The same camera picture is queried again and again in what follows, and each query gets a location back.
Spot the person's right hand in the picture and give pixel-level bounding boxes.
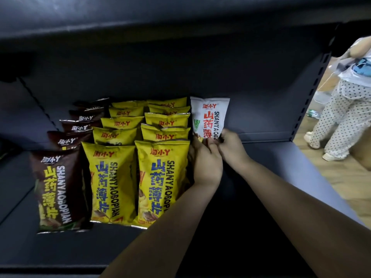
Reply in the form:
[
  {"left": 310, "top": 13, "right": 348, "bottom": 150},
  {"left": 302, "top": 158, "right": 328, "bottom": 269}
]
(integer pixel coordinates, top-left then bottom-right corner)
[{"left": 217, "top": 129, "right": 253, "bottom": 174}]

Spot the person's left hand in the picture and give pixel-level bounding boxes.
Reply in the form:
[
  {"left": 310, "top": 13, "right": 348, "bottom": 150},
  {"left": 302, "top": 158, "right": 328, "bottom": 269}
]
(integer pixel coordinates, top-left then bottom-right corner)
[{"left": 191, "top": 136, "right": 224, "bottom": 187}]

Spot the white snack packet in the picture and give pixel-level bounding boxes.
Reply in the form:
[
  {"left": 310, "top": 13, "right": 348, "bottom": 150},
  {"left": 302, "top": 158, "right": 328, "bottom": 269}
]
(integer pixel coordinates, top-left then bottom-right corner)
[{"left": 190, "top": 96, "right": 230, "bottom": 140}]

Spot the dark blue metal shelf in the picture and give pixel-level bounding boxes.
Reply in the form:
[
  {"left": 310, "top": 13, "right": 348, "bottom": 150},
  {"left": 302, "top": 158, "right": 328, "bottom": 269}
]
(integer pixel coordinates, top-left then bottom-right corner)
[{"left": 0, "top": 0, "right": 371, "bottom": 278}]

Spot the person's left forearm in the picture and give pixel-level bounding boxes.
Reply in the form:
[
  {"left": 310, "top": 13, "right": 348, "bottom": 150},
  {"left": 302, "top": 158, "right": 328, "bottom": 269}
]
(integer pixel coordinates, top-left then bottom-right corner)
[{"left": 100, "top": 182, "right": 221, "bottom": 278}]

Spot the person's right forearm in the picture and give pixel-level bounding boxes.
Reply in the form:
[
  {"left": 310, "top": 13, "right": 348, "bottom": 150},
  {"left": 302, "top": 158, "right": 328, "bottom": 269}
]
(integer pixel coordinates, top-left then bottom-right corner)
[{"left": 237, "top": 162, "right": 371, "bottom": 278}]

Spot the blue waist bag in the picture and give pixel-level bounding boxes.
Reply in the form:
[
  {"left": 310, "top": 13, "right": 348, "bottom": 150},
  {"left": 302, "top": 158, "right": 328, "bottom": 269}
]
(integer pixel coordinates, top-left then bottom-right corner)
[{"left": 352, "top": 58, "right": 371, "bottom": 77}]

